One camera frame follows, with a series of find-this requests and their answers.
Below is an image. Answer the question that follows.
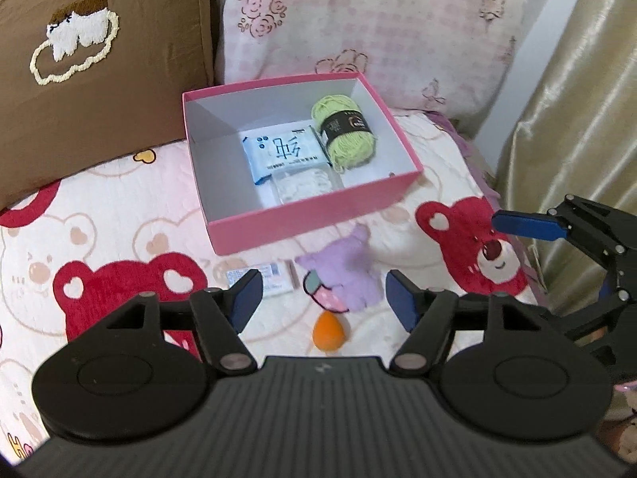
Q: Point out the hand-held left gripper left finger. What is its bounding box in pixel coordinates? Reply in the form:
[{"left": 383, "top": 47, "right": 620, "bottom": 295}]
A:
[{"left": 102, "top": 269, "right": 264, "bottom": 376}]

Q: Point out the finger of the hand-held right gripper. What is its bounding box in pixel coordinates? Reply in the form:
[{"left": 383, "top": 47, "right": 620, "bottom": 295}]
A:
[
  {"left": 540, "top": 263, "right": 637, "bottom": 365},
  {"left": 492, "top": 196, "right": 637, "bottom": 272}
]

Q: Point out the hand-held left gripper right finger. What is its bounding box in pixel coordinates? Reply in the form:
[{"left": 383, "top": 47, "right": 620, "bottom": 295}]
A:
[{"left": 385, "top": 269, "right": 545, "bottom": 376}]

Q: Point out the small white packet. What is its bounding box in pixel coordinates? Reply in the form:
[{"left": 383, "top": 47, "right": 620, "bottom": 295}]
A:
[{"left": 225, "top": 260, "right": 298, "bottom": 298}]

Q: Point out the purple plush toy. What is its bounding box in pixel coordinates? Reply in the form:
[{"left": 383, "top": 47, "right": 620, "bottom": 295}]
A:
[{"left": 295, "top": 224, "right": 385, "bottom": 313}]

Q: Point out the orange makeup sponge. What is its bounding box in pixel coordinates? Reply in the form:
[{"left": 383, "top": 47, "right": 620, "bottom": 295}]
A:
[{"left": 313, "top": 311, "right": 350, "bottom": 352}]

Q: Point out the pink cardboard box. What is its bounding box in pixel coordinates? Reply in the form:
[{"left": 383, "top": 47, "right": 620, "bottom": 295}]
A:
[{"left": 182, "top": 72, "right": 425, "bottom": 256}]

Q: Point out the clear plastic floss box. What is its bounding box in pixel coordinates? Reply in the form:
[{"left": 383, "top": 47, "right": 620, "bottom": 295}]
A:
[{"left": 270, "top": 167, "right": 345, "bottom": 206}]

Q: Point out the blue wet wipes pack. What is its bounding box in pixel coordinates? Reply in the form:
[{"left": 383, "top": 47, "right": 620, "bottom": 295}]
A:
[{"left": 241, "top": 125, "right": 332, "bottom": 187}]

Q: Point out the green yarn ball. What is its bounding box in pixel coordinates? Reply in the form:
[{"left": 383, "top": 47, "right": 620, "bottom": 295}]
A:
[{"left": 311, "top": 96, "right": 379, "bottom": 174}]

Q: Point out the gold satin curtain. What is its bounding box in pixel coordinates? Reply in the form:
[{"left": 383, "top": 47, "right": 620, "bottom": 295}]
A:
[{"left": 490, "top": 0, "right": 637, "bottom": 319}]

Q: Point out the printed bear blanket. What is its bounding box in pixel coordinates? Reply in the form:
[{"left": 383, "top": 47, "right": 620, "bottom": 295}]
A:
[{"left": 0, "top": 110, "right": 548, "bottom": 464}]

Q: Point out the brown embroidered pillow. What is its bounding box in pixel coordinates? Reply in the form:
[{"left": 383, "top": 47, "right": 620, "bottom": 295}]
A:
[{"left": 0, "top": 0, "right": 216, "bottom": 210}]

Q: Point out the pink checked pillow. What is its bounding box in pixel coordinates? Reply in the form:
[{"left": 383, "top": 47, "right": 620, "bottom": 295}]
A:
[{"left": 209, "top": 0, "right": 528, "bottom": 133}]

